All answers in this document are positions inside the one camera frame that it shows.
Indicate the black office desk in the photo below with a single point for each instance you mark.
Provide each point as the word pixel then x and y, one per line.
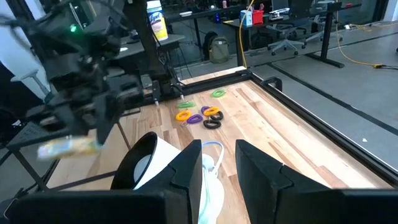
pixel 326 31

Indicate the red box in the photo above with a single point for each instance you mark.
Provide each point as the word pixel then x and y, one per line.
pixel 257 17

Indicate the black aluminium rig frame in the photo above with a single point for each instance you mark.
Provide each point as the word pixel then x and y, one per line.
pixel 311 119

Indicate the disinfectant wipes canister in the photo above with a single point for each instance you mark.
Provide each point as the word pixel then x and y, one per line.
pixel 157 21

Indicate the olive green backpack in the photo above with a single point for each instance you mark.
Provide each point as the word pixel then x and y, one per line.
pixel 219 49

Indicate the blue box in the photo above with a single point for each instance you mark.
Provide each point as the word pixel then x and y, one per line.
pixel 246 18

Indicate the white desk lamp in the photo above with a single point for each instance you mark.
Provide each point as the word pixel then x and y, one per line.
pixel 158 155

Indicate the grey office chair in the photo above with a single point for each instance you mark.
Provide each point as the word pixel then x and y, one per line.
pixel 286 43
pixel 320 35

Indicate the black perforated metal riser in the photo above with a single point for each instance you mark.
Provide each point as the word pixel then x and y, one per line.
pixel 28 135

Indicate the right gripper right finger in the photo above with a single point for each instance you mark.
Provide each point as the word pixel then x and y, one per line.
pixel 280 199

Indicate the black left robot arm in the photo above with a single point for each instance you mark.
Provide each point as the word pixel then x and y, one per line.
pixel 77 34

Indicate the grey side table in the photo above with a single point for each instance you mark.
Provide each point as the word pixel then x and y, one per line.
pixel 168 40

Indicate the yellow staples packet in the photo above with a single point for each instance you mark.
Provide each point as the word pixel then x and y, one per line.
pixel 68 147

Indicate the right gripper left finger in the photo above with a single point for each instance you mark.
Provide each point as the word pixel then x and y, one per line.
pixel 155 205

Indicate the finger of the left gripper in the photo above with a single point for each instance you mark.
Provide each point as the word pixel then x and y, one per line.
pixel 76 121
pixel 107 115

